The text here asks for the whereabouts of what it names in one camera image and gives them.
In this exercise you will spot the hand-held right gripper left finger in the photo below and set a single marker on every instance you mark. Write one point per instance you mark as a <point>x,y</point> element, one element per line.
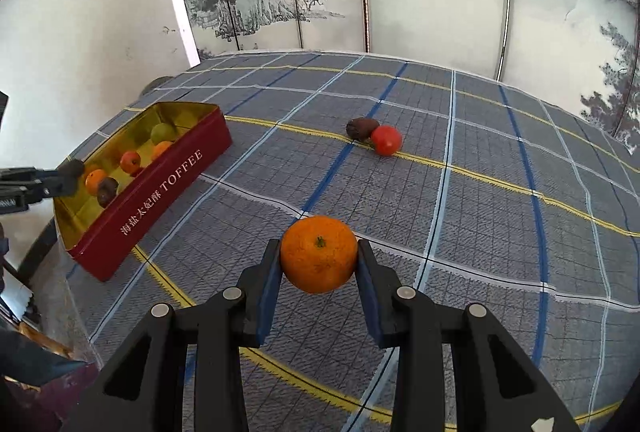
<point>267,297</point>

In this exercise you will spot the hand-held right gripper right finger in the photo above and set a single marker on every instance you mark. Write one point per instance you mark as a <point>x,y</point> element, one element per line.
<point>367,302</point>

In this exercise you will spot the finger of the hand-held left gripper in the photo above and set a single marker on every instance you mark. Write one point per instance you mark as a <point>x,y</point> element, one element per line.
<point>47,182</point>
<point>12,204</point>

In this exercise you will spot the orange mandarin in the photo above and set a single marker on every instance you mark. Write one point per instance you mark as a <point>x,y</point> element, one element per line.
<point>95,182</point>
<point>317,257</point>
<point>162,149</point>

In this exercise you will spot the dark brown passion fruit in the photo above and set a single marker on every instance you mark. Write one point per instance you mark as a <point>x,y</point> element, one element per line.
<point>107,192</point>
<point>361,127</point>

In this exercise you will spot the red-orange round fruit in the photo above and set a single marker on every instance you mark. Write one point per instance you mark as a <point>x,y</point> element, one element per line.
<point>130,161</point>

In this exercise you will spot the red rectangular tin box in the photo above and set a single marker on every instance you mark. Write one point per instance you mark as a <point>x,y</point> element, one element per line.
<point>165,207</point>

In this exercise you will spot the green mandarin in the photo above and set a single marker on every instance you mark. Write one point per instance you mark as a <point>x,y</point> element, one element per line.
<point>162,131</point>

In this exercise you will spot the red round fruit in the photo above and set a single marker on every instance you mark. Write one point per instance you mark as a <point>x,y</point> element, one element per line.
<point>386,140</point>

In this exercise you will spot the blue checked tablecloth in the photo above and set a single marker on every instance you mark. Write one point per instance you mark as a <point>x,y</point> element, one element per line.
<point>475,237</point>

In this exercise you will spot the brown round stool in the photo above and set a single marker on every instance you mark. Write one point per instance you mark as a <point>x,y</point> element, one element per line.
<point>155,85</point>

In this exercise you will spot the dark red cloth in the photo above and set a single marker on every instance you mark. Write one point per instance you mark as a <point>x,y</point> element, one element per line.
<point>45,397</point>

